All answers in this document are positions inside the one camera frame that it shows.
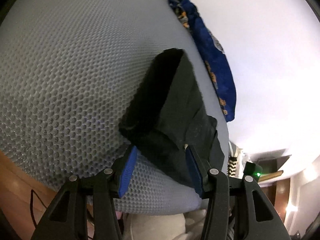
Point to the grey mesh mattress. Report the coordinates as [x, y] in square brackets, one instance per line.
[69, 70]

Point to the white patterned cloth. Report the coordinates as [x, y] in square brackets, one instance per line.
[242, 157]

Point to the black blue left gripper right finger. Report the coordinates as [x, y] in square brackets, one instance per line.
[233, 203]

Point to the blue floral blanket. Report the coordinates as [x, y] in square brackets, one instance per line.
[212, 54]

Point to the black camera box green light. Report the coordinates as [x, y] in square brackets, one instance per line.
[252, 169]

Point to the black denim pants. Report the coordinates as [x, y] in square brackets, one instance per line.
[168, 123]

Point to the black white zigzag cloth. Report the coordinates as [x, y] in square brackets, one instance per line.
[231, 167]

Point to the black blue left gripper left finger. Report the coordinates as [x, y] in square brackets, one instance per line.
[66, 216]

